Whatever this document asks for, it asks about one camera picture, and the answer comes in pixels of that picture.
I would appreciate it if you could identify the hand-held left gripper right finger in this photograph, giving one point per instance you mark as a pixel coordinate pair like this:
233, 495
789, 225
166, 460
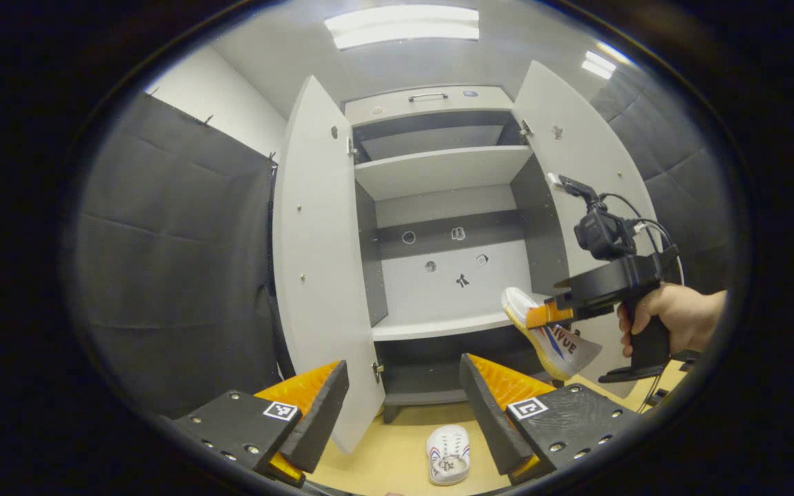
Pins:
490, 413

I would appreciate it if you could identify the long ceiling light panel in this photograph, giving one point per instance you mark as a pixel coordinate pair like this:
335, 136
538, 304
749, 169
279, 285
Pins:
400, 27

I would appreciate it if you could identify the small ceiling light panel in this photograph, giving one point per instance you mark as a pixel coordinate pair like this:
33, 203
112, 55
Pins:
598, 64

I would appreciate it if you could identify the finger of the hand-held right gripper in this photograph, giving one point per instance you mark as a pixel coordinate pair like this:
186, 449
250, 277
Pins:
548, 315

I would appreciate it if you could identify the small black object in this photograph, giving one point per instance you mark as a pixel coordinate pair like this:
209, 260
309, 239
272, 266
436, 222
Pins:
657, 397
688, 356

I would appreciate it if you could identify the white cabinet drawer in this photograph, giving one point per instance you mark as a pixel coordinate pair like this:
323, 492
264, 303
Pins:
397, 107

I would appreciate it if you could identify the black backdrop cloth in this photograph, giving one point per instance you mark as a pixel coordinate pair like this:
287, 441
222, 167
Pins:
176, 241

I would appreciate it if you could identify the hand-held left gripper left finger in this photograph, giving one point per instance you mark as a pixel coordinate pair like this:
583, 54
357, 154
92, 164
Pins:
318, 420

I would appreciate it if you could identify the white shoe cabinet door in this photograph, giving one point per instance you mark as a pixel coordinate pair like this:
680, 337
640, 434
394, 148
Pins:
321, 262
576, 158

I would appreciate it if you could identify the white shoe with yellow sole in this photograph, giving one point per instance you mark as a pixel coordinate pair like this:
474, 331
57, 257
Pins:
569, 348
449, 448

